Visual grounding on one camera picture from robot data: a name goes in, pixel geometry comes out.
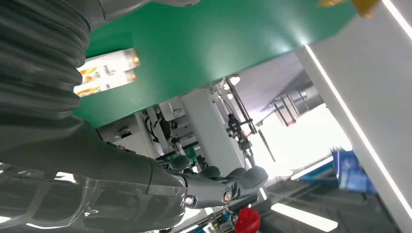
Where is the small white shampoo bottle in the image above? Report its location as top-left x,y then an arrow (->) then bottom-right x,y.
73,69 -> 137,98
77,48 -> 141,77

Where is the white robot lift machine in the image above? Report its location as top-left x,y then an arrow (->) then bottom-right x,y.
96,87 -> 258,181

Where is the red round button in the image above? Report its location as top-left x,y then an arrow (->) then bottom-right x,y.
234,207 -> 261,233

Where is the black tripod stand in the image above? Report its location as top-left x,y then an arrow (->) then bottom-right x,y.
224,76 -> 277,163

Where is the ceiling light panel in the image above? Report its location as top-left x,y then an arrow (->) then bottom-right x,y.
271,202 -> 339,233

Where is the silver cylinder fixture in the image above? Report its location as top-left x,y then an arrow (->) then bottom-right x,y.
274,84 -> 325,128

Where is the blue box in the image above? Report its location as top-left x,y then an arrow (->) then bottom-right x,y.
331,149 -> 378,195

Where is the yellow taped cardboard box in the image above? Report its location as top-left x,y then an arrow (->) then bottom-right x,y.
318,0 -> 379,18

